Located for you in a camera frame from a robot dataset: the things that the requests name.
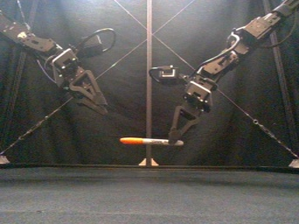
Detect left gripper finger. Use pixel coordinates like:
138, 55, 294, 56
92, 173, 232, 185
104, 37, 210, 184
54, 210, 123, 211
79, 97, 110, 116
68, 69, 108, 106

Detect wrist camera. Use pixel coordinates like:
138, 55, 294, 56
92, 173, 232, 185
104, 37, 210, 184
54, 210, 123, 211
156, 65, 182, 86
79, 34, 106, 59

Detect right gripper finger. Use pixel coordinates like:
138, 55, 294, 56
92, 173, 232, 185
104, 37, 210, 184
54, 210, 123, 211
167, 104, 202, 145

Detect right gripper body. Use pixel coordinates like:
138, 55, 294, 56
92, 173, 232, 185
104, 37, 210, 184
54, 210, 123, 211
182, 74, 220, 114

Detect grey marker pen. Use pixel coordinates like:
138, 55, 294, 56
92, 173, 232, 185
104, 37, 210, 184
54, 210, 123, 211
119, 136, 184, 147

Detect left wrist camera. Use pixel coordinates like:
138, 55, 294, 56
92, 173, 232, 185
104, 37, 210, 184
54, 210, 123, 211
79, 34, 106, 59

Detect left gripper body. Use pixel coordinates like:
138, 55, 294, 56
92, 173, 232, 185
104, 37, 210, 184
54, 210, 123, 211
51, 47, 87, 89

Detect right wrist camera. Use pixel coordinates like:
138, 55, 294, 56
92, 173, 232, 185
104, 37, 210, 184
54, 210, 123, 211
156, 65, 182, 86

